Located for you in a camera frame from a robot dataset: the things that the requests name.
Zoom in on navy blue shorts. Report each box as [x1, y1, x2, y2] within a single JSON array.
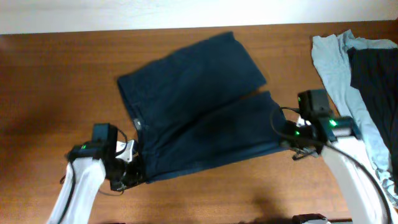
[[117, 32, 286, 183]]

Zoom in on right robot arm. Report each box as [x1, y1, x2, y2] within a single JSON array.
[[277, 90, 397, 223]]

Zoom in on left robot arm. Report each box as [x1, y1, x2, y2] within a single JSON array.
[[47, 140, 143, 223]]

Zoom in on light grey shirt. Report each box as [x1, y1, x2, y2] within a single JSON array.
[[312, 30, 397, 207]]

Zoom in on black garment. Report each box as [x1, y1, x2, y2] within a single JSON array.
[[347, 47, 397, 196]]

